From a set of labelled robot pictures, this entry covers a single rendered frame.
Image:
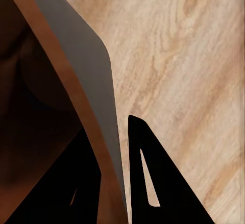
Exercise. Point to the trash can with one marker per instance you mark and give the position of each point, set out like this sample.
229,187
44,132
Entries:
55,78

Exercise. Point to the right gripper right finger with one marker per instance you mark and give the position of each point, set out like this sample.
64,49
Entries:
178,203

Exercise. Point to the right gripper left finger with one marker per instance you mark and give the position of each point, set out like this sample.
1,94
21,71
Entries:
69,191

